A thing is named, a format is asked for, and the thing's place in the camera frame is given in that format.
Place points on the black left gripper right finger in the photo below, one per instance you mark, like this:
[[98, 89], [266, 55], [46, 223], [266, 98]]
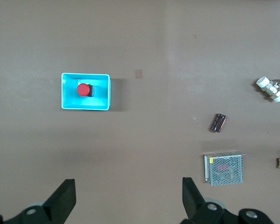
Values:
[[193, 203]]

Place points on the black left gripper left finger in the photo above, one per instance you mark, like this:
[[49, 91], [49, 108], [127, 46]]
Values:
[[59, 203]]

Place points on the red mushroom push button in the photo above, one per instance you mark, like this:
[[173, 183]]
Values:
[[83, 89]]

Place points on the metal mesh power supply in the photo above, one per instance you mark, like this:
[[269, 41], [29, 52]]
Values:
[[224, 169]]

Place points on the dark brown cylindrical capacitor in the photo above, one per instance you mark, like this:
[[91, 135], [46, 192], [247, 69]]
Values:
[[218, 123]]

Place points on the cyan plastic box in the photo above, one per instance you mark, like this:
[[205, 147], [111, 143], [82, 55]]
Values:
[[67, 102]]

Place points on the white and metal ball valve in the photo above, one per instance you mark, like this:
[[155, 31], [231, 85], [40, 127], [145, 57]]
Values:
[[270, 88]]

